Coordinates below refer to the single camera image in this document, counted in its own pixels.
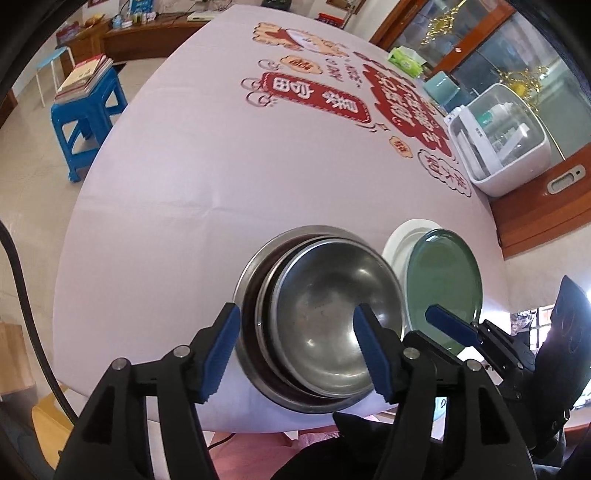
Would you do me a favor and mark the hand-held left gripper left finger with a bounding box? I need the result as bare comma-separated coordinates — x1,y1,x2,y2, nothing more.
54,302,242,480

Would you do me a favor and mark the wooden framed glass door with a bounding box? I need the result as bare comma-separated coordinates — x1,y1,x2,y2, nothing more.
369,0,591,259

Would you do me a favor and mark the black cable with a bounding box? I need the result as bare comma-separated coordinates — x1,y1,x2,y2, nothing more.
0,219,79,428

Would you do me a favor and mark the gold garland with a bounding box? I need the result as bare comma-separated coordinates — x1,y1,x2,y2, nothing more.
424,14,552,101

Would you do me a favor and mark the stack of books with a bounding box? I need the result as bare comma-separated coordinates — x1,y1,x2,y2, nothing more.
54,54,114,100

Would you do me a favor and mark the green tissue box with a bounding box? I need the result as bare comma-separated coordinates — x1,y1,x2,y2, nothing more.
387,46,428,78

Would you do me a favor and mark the printed tablecloth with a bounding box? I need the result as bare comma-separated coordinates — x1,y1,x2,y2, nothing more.
53,4,509,435

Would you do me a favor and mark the white dish storage box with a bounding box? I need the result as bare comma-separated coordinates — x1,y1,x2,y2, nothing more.
444,83,552,198

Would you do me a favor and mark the green plate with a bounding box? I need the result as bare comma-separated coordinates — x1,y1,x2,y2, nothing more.
405,228,485,356

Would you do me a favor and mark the large steel bowl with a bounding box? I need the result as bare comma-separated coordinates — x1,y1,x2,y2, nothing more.
232,224,408,415

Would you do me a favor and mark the teal canister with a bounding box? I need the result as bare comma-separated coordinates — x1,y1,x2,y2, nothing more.
424,71,462,114

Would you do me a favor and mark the blue plastic stool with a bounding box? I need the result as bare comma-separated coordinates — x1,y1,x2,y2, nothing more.
50,69,129,183

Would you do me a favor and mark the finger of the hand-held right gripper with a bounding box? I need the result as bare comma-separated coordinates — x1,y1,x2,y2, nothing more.
424,303,486,346

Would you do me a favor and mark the dark cloth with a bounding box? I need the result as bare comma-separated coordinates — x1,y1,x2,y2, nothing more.
270,411,402,480

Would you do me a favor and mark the white plate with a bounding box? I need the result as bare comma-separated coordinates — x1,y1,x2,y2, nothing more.
382,219,444,282

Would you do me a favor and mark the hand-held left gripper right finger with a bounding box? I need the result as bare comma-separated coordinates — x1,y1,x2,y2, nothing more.
353,302,539,480

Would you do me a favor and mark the light blue stool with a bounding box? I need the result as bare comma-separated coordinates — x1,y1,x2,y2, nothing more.
34,46,75,108

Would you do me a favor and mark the light wooden furniture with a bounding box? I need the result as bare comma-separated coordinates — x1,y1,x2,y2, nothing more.
0,322,77,446

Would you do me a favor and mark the wooden low cabinet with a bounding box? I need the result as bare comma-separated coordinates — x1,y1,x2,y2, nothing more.
60,11,208,63

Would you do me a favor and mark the medium steel bowl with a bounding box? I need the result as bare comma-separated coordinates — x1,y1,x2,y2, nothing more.
254,234,406,409

